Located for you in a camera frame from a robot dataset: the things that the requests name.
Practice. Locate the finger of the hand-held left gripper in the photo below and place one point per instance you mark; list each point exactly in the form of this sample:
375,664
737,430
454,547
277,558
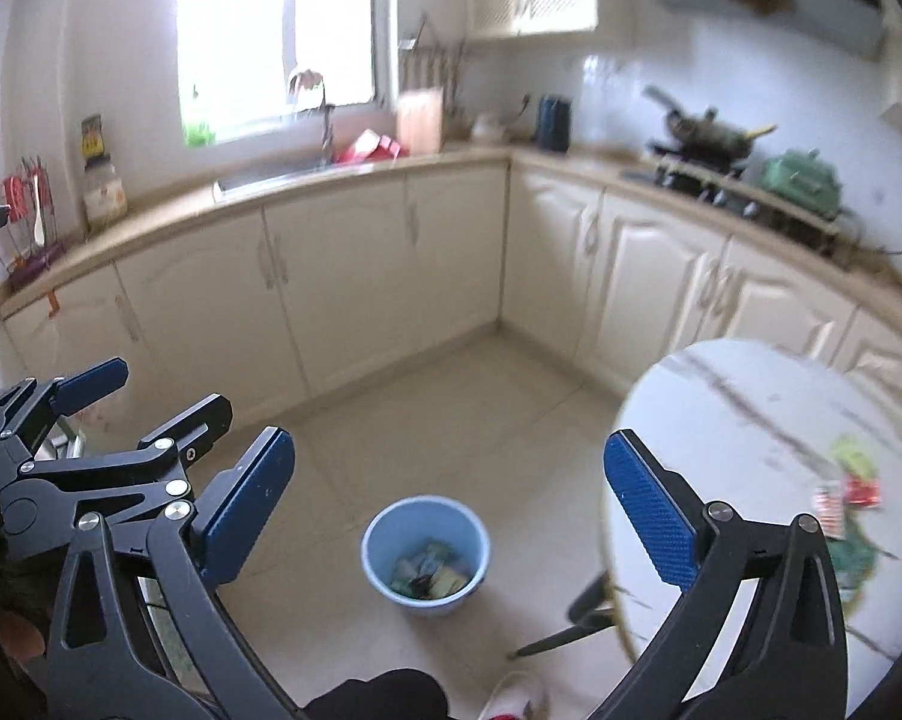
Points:
188,424
90,384

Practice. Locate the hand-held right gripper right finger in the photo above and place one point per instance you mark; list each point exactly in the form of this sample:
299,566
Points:
649,517

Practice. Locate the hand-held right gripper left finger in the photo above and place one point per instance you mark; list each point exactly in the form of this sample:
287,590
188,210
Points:
248,510

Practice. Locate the blue plastic bucket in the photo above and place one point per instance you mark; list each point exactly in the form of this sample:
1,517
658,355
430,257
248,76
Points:
383,532

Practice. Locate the heap of wrappers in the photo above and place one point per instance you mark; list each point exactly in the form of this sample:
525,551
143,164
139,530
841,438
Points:
436,574

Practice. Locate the pile of snack wrappers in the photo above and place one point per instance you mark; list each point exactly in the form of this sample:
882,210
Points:
859,491

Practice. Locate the person's left hand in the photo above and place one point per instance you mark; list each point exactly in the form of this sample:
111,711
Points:
23,645

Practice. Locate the orange tape strip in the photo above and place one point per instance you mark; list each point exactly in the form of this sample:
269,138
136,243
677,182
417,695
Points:
53,304

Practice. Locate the round white marble table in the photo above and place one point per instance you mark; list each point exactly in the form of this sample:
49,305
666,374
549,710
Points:
721,405

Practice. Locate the clear glass jar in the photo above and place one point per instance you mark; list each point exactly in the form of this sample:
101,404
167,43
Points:
105,199

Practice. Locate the red utensil stand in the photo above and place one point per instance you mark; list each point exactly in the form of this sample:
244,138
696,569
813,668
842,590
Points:
17,195

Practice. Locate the cream base cabinets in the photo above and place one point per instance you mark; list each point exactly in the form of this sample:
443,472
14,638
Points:
361,277

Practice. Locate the person's black pants leg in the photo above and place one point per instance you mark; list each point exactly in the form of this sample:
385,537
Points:
376,697

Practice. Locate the white red slipper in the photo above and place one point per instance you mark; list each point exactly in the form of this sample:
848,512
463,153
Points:
511,697

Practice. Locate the yellow label sauce bottle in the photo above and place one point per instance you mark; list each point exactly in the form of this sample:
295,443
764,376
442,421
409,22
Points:
93,141

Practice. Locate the stainless steel sink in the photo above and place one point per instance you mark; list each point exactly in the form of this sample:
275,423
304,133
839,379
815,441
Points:
271,181

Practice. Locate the green dish soap bottle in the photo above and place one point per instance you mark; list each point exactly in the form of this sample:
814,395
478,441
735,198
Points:
199,133

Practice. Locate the metal kitchen faucet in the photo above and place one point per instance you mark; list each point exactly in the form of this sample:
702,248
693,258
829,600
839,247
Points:
325,131

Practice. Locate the red drain basket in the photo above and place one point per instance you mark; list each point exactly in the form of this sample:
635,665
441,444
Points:
364,146

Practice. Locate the black gas hob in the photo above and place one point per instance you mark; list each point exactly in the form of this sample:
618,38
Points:
721,195

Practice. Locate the green electric cooking pot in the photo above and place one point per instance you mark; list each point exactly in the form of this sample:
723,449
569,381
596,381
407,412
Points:
799,178

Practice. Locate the wooden cutting board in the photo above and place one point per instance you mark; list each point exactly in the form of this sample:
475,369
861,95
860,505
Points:
421,124

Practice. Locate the black wok with lid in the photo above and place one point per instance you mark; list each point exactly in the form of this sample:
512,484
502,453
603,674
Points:
709,136

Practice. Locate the sliding kitchen window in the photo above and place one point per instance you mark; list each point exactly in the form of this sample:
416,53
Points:
271,30

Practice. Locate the dark blue kettle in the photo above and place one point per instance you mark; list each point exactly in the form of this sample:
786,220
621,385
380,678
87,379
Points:
554,124

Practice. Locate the stacked white bowls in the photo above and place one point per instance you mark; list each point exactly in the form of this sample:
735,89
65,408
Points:
487,127

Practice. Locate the hanging utensil rack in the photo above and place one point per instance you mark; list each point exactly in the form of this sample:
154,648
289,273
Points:
428,64

